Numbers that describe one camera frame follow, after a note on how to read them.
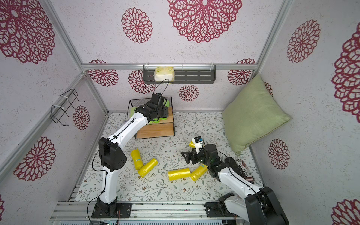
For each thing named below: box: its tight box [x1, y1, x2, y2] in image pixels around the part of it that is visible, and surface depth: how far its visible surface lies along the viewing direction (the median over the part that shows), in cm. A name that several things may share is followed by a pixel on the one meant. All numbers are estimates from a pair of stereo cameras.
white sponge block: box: [154, 66, 175, 82], surface depth 92 cm
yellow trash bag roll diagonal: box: [137, 158, 158, 178], surface depth 89 cm
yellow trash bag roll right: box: [190, 164, 209, 182], surface depth 85 cm
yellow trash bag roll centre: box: [167, 168, 191, 181], surface depth 85 cm
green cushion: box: [222, 74, 292, 156], surface depth 85 cm
